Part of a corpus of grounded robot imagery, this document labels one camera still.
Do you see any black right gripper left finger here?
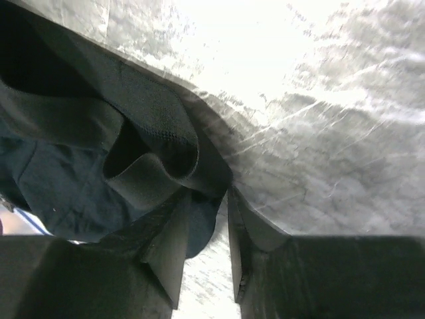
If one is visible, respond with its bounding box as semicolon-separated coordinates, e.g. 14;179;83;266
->
1;191;191;318

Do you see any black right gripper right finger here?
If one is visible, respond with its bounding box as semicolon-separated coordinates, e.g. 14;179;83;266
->
228;187;424;318

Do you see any black underwear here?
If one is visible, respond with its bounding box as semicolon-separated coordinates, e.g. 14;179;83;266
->
1;1;232;258

